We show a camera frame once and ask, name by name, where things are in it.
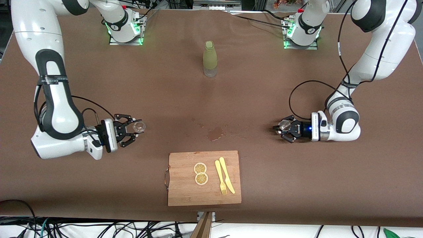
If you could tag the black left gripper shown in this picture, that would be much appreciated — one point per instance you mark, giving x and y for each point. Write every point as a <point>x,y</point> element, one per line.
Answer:
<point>302,129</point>

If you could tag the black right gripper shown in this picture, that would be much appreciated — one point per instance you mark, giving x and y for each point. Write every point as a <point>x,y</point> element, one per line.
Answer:
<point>117,131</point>

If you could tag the steel double jigger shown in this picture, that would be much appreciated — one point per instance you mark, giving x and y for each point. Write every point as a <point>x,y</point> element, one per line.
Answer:
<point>285,125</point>

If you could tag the small clear glass cup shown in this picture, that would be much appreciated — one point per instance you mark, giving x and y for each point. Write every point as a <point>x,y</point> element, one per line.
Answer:
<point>139,126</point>

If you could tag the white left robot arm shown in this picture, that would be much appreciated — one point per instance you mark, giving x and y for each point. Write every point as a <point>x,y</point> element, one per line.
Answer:
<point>380,56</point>

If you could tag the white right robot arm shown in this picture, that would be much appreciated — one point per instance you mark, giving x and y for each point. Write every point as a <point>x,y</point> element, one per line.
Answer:
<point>36,19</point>

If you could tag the green sleeved glass shaker bottle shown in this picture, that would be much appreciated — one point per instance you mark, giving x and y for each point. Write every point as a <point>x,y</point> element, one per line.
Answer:
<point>210,56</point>

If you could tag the brown paper table cover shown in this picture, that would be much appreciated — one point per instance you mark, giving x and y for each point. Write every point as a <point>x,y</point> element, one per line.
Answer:
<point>99,185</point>

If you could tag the yellow plastic knife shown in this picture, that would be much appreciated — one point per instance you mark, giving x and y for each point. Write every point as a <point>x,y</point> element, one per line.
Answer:
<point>226,173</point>

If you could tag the yellow lemon slice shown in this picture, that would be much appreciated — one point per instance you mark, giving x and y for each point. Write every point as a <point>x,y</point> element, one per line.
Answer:
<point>201,178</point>
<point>200,168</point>

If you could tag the wooden cutting board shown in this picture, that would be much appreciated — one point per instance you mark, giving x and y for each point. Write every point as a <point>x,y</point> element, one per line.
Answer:
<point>185,191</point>

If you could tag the yellow plastic fork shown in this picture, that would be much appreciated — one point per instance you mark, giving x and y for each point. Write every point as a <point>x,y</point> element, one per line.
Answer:
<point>219,173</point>

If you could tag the wooden strut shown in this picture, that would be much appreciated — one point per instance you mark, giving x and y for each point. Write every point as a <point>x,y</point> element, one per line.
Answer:
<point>203,228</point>

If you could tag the grey metal rack device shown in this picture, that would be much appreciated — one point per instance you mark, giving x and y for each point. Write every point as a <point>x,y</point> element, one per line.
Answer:
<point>216,4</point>

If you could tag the green plastic object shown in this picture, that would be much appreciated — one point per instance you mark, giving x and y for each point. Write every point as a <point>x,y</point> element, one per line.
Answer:
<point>391,234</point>

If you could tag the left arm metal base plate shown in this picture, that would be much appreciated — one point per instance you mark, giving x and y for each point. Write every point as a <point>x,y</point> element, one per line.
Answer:
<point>290,47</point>

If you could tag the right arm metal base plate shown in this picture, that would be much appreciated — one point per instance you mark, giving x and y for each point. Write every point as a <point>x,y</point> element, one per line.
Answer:
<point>114,41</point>

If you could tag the small metal bracket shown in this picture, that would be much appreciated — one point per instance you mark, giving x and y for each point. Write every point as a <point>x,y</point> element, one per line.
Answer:
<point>213,215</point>

